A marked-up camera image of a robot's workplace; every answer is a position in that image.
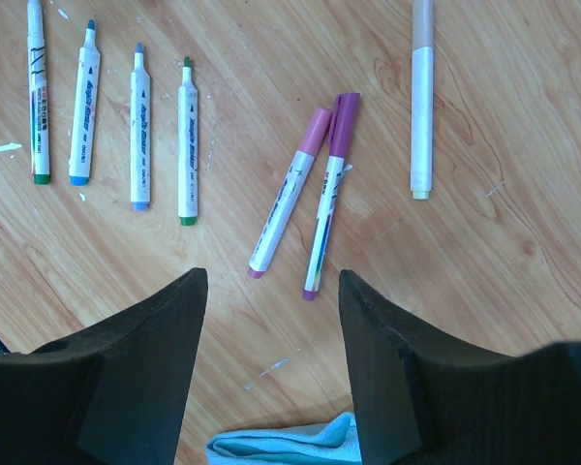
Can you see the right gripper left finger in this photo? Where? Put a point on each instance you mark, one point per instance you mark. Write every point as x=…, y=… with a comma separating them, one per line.
x=112, y=393

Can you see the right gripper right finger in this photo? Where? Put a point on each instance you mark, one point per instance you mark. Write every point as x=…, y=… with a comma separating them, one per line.
x=422, y=396

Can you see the green cap white marker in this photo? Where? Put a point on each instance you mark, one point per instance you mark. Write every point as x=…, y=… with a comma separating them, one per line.
x=188, y=147

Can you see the magenta cap marker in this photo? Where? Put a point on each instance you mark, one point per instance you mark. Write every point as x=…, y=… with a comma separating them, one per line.
x=341, y=129

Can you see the lavender cap marker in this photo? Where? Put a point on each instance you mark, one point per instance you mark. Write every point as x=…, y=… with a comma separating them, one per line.
x=140, y=114

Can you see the light blue marker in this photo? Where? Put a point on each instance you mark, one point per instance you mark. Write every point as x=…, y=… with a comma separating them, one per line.
x=87, y=83

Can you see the pale pink cap marker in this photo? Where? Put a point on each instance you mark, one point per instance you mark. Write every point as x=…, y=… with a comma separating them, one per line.
x=421, y=173

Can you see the light blue cloth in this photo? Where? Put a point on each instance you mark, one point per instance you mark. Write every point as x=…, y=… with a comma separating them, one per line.
x=334, y=442

